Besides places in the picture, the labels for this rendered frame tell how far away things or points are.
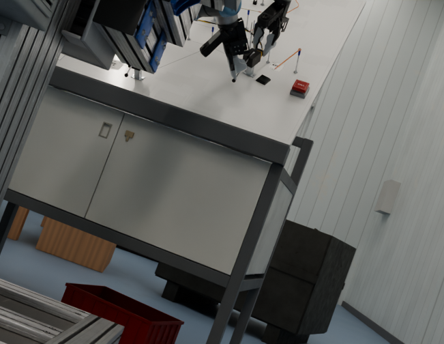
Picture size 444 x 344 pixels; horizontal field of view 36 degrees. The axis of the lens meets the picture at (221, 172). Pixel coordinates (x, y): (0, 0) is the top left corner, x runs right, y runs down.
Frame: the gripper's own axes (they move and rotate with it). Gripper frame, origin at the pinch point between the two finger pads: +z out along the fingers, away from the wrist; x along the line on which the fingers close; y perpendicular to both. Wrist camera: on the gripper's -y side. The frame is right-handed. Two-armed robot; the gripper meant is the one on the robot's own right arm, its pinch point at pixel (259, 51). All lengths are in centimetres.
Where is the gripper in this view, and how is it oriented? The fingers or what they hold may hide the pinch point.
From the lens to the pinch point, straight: 253.9
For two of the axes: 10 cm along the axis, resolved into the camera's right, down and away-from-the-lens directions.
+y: 5.0, -2.0, 8.4
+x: -8.0, -4.7, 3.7
